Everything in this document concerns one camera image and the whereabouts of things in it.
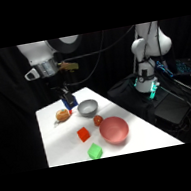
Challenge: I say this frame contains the red cube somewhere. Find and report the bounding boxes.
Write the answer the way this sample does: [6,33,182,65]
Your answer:
[76,125,92,144]

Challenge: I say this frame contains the black robot stand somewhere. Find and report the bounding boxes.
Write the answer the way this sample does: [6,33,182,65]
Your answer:
[104,62,191,139]

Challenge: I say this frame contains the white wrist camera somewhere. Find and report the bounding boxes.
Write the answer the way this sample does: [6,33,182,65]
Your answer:
[23,67,40,82]

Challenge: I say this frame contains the yellow cable connector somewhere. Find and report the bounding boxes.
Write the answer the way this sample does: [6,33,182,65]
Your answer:
[56,59,81,74]

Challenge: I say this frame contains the blue cube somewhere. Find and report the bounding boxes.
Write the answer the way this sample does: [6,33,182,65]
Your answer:
[63,97,79,111]

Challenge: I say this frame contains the pink bowl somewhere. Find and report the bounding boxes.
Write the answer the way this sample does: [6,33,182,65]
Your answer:
[97,113,132,148]

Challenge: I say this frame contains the black looping cable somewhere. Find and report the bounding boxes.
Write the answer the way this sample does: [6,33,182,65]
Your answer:
[54,25,144,89]

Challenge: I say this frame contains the red orange ball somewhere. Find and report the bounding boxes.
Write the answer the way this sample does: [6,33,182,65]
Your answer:
[92,114,105,128]

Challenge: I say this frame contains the black curtain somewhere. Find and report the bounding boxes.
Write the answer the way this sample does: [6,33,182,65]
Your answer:
[0,15,191,177]

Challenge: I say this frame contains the blue lit electronics box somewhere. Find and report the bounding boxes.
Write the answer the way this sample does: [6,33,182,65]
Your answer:
[154,53,191,80]

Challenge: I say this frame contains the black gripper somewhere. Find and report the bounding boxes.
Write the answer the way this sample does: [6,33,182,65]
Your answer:
[45,70,78,111]

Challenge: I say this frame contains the green cube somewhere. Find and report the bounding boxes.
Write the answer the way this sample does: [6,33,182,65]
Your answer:
[86,141,105,162]

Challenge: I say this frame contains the brown potato toy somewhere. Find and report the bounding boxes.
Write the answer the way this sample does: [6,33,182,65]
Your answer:
[50,106,76,127]

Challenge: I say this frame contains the grey bowl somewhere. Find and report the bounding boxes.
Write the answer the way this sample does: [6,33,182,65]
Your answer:
[75,97,101,120]

